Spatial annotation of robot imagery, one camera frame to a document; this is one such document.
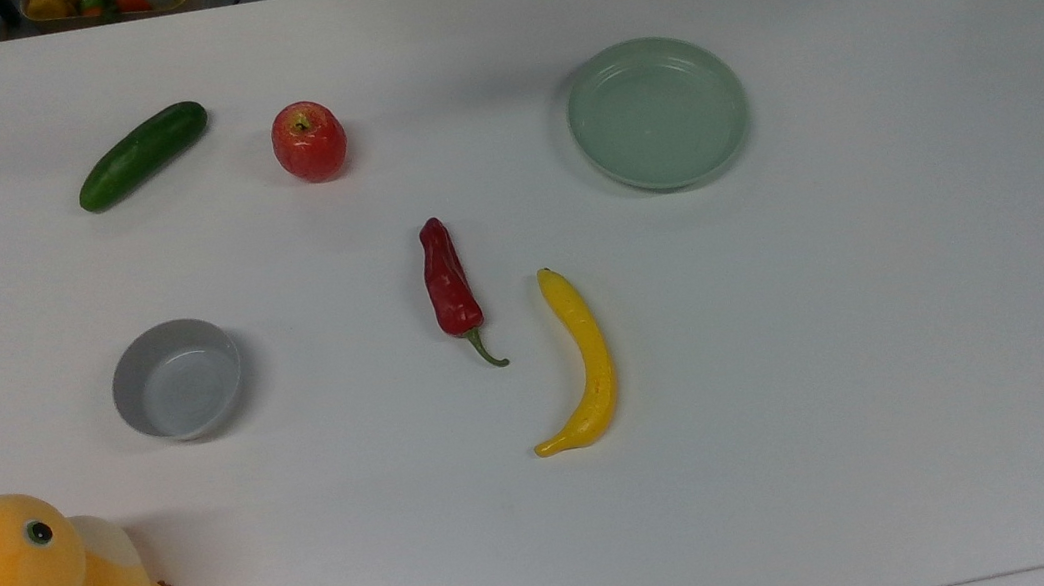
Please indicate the red apple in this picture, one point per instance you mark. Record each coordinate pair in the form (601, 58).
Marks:
(310, 144)

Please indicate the grey bowl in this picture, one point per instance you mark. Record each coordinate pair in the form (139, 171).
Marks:
(176, 384)

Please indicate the red chili pepper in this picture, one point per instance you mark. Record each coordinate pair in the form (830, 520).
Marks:
(450, 287)

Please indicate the yellow banana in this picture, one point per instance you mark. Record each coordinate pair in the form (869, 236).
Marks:
(586, 345)

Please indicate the pale green plate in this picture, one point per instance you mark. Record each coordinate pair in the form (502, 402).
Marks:
(658, 114)

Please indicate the green cucumber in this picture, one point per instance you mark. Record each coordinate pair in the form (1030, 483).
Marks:
(141, 157)

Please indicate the basket of toy vegetables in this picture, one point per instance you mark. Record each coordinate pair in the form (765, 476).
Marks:
(111, 2)

